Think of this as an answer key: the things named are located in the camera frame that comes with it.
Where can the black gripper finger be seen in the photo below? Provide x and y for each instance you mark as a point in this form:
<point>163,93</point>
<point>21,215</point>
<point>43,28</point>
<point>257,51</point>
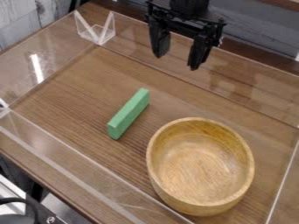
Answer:
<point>161,37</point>
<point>201,50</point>

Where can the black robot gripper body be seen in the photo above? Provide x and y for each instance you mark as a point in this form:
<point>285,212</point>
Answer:
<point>183,16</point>

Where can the green rectangular block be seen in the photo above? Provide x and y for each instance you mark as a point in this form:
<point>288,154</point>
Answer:
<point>127,114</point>

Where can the brown wooden bowl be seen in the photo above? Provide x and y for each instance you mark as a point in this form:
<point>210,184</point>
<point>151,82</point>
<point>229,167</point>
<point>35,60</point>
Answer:
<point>201,166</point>

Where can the clear acrylic corner bracket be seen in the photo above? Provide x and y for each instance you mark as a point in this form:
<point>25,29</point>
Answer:
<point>99,34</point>

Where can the black metal table frame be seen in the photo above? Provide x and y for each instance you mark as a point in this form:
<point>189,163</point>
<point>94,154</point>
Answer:
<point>22,198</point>

